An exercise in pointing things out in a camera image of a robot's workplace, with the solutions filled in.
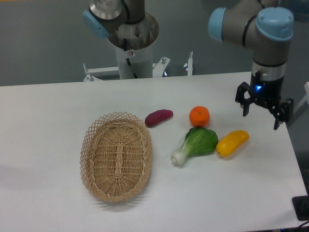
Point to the white metal mounting frame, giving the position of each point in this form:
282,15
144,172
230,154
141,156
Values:
131,65

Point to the white furniture at right edge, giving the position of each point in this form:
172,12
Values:
300,107

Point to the green bok choy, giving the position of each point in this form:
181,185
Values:
199,141

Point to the woven wicker basket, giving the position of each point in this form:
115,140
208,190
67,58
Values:
116,157

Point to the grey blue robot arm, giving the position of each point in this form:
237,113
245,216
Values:
260,25

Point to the yellow mango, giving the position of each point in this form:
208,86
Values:
231,142

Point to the purple sweet potato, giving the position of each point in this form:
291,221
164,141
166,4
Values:
157,117

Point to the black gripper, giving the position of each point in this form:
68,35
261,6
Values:
268,95

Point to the black device at edge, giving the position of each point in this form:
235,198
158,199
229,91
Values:
301,207

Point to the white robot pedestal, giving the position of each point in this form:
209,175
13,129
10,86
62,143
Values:
133,44

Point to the orange tangerine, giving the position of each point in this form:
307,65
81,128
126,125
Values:
199,116

